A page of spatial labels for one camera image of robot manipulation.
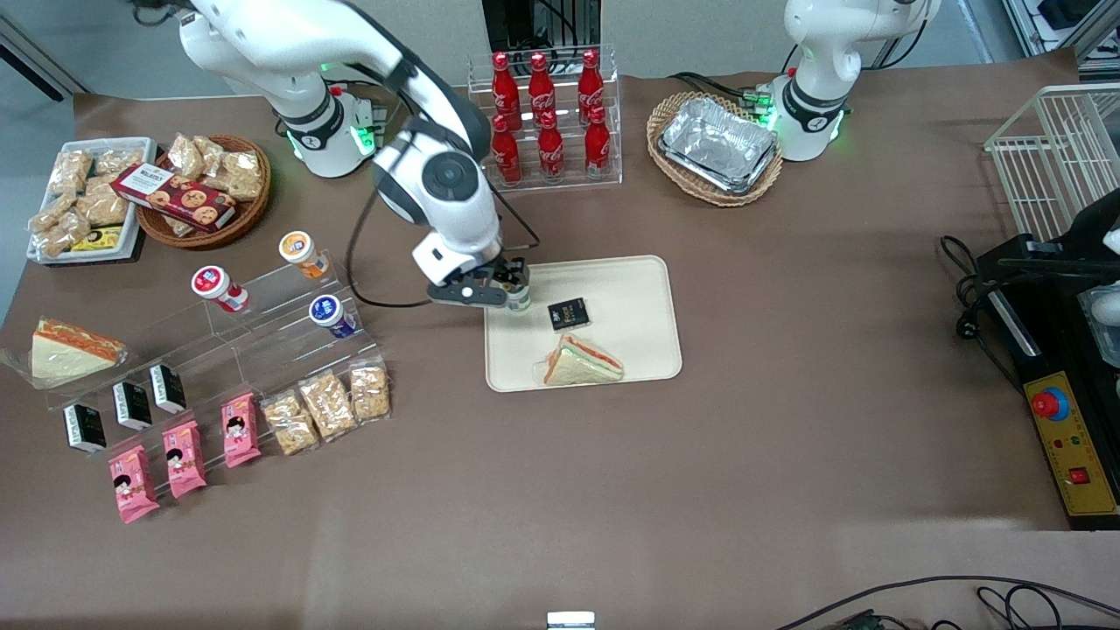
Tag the aluminium frame rack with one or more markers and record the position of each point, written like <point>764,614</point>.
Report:
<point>1094,39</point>

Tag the red gum bottle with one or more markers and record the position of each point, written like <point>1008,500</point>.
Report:
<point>219,289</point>

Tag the brown wicker basket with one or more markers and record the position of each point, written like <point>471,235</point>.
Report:
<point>249,210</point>

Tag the clear cracker snack pack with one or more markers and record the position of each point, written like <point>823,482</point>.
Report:
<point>328,404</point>
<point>241,175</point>
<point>179,226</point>
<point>369,390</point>
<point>63,238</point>
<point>103,208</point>
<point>70,171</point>
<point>52,214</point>
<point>290,423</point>
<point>118,162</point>
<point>212,150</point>
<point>185,156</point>

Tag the black machine with yellow panel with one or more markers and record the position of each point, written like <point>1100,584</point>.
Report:
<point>1072,437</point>

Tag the small silver device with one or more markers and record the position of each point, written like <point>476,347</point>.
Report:
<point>570,620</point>

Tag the pink snack pack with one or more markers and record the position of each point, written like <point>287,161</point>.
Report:
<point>133,484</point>
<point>241,430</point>
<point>185,459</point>

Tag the cream plastic serving tray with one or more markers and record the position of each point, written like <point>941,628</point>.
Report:
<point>630,306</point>

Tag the black equipment cabinet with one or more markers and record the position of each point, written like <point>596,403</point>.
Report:
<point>516,22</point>

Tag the blue gum bottle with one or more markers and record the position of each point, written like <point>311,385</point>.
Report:
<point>331,315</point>

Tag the black gum pack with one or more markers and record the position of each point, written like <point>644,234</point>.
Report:
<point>85,429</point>
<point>168,388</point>
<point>568,314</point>
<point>133,405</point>

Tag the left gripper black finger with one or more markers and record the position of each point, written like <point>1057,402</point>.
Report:
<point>1101,272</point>
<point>1041,265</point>

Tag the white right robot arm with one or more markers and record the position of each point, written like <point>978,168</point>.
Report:
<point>262,44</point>

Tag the red cola bottle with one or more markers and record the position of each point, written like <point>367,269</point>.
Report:
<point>507,153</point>
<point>502,83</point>
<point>541,83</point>
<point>550,149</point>
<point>598,144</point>
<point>591,80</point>

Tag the green gum bottle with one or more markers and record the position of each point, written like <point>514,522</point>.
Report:
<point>520,299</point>

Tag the light wicker basket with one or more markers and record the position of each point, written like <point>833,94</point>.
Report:
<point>669,171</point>

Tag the silver foil tray stack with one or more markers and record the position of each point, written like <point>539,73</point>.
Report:
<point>717,144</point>

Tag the wrapped triangle sandwich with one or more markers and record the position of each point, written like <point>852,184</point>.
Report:
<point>582,363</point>
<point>70,354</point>

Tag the clear acrylic stepped stand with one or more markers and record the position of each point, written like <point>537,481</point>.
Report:
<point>175,337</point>

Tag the clear acrylic bottle rack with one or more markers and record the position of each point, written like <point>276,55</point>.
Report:
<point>569,188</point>

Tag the white rectangular plastic bin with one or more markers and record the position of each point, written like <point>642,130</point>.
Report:
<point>140,149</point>

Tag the yellow and black pack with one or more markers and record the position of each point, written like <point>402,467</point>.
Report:
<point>98,239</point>

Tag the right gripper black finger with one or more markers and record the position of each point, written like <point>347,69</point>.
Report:
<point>516,269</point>
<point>499,298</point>

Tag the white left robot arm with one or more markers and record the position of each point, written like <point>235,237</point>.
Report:
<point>814,96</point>

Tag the orange gum bottle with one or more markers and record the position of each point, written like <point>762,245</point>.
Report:
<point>302,252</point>

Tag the red cookie box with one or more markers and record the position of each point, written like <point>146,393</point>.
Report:
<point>175,197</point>

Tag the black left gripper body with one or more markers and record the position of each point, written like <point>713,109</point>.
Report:
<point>1088,234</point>

